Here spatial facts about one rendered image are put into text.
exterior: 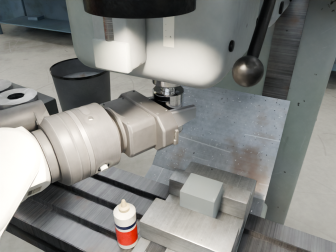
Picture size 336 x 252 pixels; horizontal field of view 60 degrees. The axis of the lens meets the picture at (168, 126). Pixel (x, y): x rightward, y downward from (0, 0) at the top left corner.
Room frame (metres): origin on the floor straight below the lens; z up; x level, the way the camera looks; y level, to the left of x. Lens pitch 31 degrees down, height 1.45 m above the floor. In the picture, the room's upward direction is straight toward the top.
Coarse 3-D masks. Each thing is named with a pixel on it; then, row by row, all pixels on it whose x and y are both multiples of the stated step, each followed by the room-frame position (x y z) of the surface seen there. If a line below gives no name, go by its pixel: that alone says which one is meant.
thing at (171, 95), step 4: (152, 88) 0.40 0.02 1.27; (156, 88) 0.39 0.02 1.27; (176, 88) 0.39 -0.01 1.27; (180, 88) 0.39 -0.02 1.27; (152, 92) 0.39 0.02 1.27; (156, 92) 0.38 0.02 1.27; (160, 92) 0.38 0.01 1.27; (164, 92) 0.38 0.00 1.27; (168, 92) 0.38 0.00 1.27; (172, 92) 0.38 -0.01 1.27; (176, 92) 0.38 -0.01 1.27; (180, 92) 0.38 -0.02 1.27; (156, 96) 0.38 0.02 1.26; (160, 96) 0.37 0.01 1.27; (164, 96) 0.37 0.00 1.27; (168, 96) 0.37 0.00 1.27; (172, 96) 0.37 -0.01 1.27; (176, 96) 0.37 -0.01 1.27; (180, 96) 0.38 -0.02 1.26; (160, 100) 0.37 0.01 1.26; (164, 100) 0.37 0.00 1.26; (168, 100) 0.37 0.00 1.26; (172, 100) 0.37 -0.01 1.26
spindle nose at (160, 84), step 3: (153, 81) 0.38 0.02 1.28; (156, 81) 0.38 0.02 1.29; (159, 81) 0.37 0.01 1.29; (162, 81) 0.37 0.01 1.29; (156, 84) 0.38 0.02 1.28; (159, 84) 0.37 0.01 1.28; (162, 84) 0.37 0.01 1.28; (165, 84) 0.37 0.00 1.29; (168, 84) 0.37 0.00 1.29; (171, 84) 0.37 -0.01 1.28; (174, 84) 0.37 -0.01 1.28; (177, 84) 0.37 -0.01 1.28; (165, 87) 0.37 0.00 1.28; (168, 87) 0.37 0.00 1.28; (171, 87) 0.37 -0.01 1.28
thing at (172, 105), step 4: (152, 96) 0.39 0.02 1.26; (156, 100) 0.38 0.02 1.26; (176, 100) 0.37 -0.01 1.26; (180, 100) 0.38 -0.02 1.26; (160, 104) 0.37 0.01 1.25; (164, 104) 0.37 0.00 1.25; (168, 104) 0.37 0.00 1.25; (172, 104) 0.37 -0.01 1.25; (176, 104) 0.37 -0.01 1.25; (180, 104) 0.38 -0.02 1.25; (168, 108) 0.37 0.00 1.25; (172, 108) 0.37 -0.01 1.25; (180, 128) 0.38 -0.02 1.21; (180, 132) 0.38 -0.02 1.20
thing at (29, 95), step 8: (0, 80) 0.69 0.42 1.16; (8, 80) 0.69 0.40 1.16; (0, 88) 0.64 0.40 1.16; (8, 88) 0.64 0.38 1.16; (16, 88) 0.64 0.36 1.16; (24, 88) 0.64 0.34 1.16; (0, 96) 0.59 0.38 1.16; (8, 96) 0.60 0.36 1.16; (16, 96) 0.61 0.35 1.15; (24, 96) 0.59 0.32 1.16; (32, 96) 0.59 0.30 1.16; (40, 96) 0.62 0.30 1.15; (48, 96) 0.62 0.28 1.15; (0, 104) 0.55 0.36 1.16; (8, 104) 0.55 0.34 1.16; (16, 104) 0.56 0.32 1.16; (48, 104) 0.59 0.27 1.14; (56, 104) 0.61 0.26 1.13; (48, 112) 0.59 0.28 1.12; (56, 112) 0.61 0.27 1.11
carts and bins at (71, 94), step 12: (72, 60) 2.44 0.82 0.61; (60, 72) 2.34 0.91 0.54; (72, 72) 2.42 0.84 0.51; (84, 72) 2.43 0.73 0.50; (96, 72) 2.43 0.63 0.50; (108, 72) 2.23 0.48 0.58; (60, 84) 2.05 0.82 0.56; (72, 84) 2.02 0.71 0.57; (84, 84) 2.03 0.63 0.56; (96, 84) 2.08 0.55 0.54; (108, 84) 2.22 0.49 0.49; (60, 96) 2.08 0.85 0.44; (72, 96) 2.03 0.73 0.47; (84, 96) 2.04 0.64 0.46; (96, 96) 2.08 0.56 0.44; (108, 96) 2.20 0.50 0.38; (72, 108) 2.04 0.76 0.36
